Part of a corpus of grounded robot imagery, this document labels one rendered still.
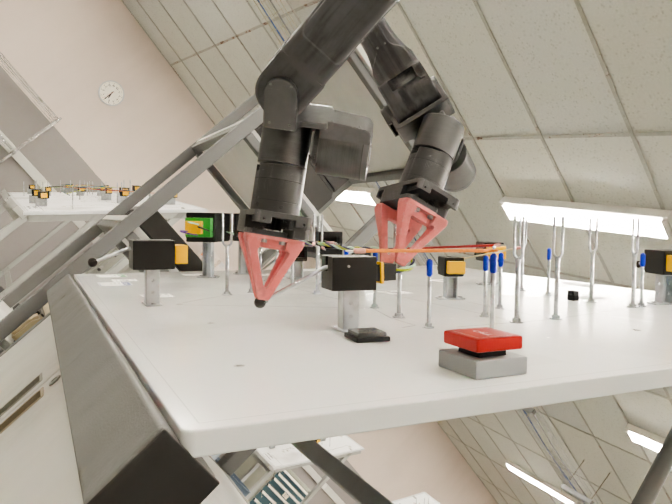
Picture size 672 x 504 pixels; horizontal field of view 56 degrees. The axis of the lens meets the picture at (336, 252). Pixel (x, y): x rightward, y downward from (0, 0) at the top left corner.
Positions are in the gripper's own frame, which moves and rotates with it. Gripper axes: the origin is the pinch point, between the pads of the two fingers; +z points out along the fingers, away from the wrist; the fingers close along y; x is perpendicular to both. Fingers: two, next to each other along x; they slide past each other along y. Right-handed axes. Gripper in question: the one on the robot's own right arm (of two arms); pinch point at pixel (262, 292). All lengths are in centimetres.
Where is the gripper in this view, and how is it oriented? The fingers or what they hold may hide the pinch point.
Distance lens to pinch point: 74.0
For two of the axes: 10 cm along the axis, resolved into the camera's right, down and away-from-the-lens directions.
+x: -9.4, -1.4, -3.2
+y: -3.1, -0.5, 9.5
